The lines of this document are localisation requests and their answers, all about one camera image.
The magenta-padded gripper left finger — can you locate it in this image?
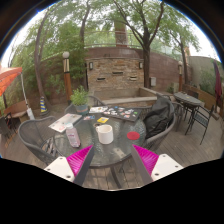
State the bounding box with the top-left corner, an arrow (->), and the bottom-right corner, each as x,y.
44,144 -> 96,187

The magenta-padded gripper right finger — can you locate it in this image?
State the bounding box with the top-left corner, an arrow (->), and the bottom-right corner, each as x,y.
130,143 -> 184,186

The pink drink bottle white cap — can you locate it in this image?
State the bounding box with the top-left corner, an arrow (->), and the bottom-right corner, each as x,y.
65,123 -> 82,148

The grey wicker chair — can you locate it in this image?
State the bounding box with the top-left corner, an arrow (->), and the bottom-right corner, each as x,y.
63,95 -> 106,116
141,94 -> 178,153
17,115 -> 68,166

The flat round red coaster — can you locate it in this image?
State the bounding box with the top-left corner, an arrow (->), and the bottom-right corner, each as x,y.
126,131 -> 141,141

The silver laptop with stickers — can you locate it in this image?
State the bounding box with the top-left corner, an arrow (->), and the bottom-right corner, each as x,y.
48,113 -> 83,134

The black jacket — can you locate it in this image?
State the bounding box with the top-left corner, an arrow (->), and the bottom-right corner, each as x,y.
143,96 -> 174,139

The white mug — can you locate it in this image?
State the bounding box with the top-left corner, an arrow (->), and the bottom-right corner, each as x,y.
95,123 -> 115,145

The yellow card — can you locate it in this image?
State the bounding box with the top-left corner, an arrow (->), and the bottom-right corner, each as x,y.
96,116 -> 110,124

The dark metal patio chair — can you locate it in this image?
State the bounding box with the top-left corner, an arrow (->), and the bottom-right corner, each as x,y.
184,104 -> 215,145
0,113 -> 16,139

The blue yellow striped cone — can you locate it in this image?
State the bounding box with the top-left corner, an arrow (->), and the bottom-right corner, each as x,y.
39,96 -> 48,114

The black laptop with stickers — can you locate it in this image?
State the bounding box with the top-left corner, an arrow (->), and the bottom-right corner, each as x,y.
101,105 -> 144,123

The potted green plant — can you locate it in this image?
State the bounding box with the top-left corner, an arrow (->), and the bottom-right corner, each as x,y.
69,85 -> 90,116

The round dark patio table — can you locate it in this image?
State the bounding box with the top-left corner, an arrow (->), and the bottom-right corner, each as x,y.
173,91 -> 205,116

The wooden bench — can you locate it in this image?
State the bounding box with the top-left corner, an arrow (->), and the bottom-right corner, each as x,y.
3,99 -> 31,123

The tree with forked dark trunk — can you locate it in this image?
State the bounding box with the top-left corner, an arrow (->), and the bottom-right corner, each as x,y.
113,0 -> 166,89

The closed dark red umbrella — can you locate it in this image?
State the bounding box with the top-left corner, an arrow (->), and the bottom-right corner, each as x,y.
213,61 -> 223,108

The tree with thin trunk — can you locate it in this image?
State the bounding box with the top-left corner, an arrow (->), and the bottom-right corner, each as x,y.
166,19 -> 201,84

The tree with leaning trunk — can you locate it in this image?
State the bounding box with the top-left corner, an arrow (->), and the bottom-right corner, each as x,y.
33,16 -> 51,108

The orange patio umbrella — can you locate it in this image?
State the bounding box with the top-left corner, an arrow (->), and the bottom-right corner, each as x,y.
0,66 -> 36,121

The brown lamp post globe top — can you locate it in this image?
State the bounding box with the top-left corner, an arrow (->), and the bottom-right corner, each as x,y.
62,50 -> 74,106
177,60 -> 184,93

